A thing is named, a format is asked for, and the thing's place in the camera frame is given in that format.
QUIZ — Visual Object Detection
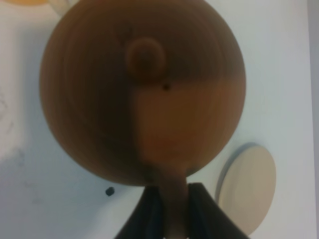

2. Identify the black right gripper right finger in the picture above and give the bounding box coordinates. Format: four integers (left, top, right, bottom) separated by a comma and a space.
188, 183, 249, 239

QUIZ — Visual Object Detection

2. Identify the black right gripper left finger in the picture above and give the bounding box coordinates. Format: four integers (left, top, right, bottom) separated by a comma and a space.
116, 186, 169, 239

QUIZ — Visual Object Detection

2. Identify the brown clay teapot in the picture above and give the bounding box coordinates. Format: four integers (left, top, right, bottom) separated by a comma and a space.
39, 0, 246, 239

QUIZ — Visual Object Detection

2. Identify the beige round teapot coaster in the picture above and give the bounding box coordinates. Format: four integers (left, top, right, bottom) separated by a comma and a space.
215, 142, 277, 236

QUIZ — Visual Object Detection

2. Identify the white teacup near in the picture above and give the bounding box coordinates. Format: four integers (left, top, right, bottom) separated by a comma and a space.
48, 0, 79, 16

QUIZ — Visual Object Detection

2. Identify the orange coaster near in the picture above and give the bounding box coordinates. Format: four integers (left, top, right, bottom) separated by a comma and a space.
5, 0, 48, 6

